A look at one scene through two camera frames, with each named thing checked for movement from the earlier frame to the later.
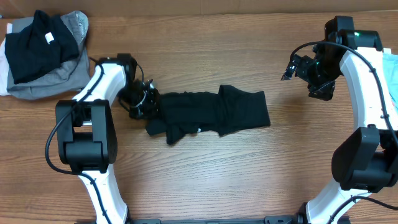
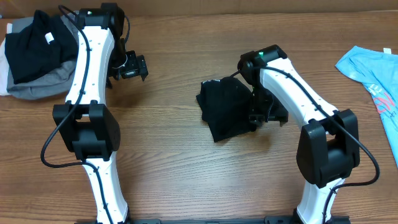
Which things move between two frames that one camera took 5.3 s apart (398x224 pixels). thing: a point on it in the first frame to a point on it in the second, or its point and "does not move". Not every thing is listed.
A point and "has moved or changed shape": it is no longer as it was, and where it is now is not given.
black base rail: [292, 219] does not move
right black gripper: [326, 90] to [257, 114]
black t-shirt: [183, 114] has moved or changed shape
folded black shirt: [38, 48] does not move
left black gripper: [150, 111] to [135, 65]
